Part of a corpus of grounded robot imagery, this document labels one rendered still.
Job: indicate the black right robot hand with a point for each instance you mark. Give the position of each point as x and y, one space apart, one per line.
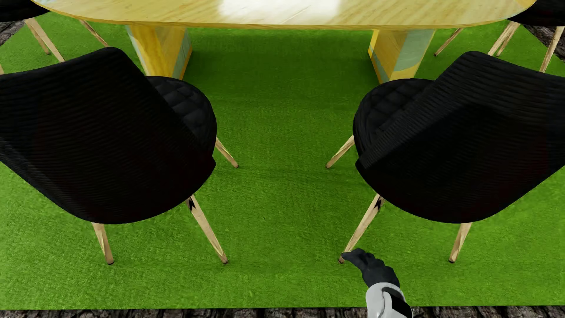
373 268

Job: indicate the black padded chair wooden legs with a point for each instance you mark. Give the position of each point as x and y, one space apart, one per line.
545 11
463 141
101 141
17 9

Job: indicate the yellow wooden table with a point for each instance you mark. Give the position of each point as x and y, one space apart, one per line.
282 13

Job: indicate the green grass rug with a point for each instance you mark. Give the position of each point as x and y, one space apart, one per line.
282 176

